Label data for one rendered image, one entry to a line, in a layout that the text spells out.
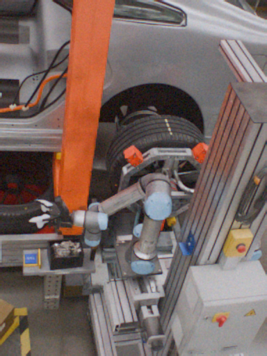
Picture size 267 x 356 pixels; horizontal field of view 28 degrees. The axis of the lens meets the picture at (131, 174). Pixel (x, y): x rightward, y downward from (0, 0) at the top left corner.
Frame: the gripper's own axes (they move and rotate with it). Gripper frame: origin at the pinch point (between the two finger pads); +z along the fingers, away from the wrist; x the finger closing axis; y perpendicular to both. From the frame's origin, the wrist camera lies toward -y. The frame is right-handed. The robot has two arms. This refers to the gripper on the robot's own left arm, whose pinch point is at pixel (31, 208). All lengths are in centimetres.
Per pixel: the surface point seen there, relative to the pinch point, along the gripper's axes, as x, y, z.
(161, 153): 67, 3, -64
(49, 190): 96, 61, 1
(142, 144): 73, 2, -53
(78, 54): 39, -61, -12
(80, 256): 39, 63, -25
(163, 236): 96, 89, -83
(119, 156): 74, 13, -41
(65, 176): 50, 15, -11
